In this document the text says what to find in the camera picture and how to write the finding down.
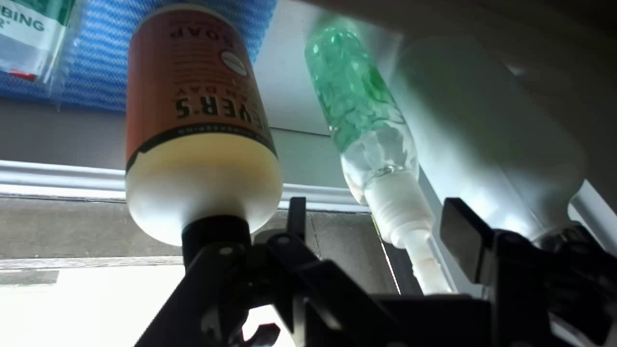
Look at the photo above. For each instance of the orange soap pump bottle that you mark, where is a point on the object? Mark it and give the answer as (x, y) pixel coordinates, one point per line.
(199, 155)

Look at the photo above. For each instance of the Scotch-Brite sponge pack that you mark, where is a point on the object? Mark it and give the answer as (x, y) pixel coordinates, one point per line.
(32, 35)

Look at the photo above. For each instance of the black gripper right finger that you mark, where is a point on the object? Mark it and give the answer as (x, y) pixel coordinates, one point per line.
(560, 290)

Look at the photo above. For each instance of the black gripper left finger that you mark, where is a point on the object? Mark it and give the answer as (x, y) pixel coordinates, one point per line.
(327, 307)

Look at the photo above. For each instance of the clear green spray bottle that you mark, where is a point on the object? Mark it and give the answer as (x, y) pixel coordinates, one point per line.
(375, 143)

